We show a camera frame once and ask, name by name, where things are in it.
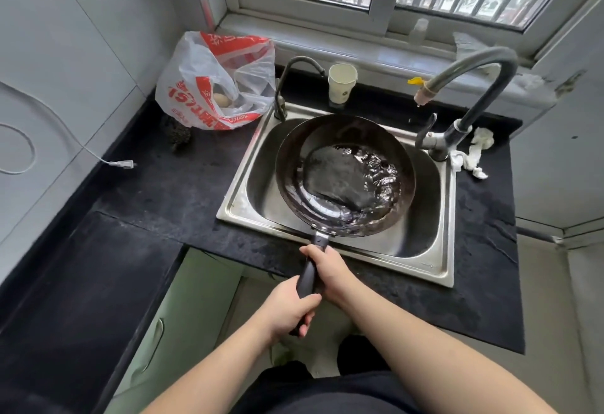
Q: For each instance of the person's right hand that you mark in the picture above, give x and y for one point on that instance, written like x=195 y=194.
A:
x=337 y=277

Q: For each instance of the person's left hand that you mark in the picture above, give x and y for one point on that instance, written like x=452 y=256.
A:
x=283 y=307

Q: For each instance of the person's left thumb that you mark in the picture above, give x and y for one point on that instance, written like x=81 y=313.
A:
x=309 y=300

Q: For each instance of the person's right thumb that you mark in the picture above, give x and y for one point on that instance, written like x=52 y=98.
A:
x=311 y=251

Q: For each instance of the person's left forearm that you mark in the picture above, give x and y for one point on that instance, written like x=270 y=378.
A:
x=222 y=373

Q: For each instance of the person's right forearm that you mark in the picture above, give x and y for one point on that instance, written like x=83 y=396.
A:
x=434 y=357

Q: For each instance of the person's black trousers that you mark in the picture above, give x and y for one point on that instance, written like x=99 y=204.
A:
x=330 y=395

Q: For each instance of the pale green cabinet door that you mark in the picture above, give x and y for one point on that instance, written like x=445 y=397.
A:
x=198 y=305

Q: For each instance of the stainless steel sink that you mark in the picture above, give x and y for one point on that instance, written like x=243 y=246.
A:
x=424 y=239

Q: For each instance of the small dark curved faucet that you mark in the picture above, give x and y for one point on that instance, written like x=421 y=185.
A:
x=281 y=107

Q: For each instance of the tall grey curved faucet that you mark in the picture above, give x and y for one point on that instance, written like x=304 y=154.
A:
x=441 y=142

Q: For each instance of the white paper cup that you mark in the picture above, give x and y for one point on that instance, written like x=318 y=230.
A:
x=341 y=83

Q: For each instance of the dark scouring pad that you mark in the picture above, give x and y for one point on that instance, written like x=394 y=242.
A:
x=180 y=135

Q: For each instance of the pale egg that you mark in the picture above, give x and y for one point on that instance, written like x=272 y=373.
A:
x=222 y=101

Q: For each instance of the crumpled white rag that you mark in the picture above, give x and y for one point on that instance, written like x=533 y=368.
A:
x=481 y=140

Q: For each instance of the white and red plastic bag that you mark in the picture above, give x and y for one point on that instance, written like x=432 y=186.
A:
x=198 y=78

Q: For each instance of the grey pipe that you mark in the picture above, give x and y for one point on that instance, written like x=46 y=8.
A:
x=538 y=234

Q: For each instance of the small clear plastic bottle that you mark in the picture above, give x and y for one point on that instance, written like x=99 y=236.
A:
x=418 y=32

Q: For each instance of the white window frame with bars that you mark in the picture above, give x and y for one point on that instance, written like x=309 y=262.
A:
x=382 y=8

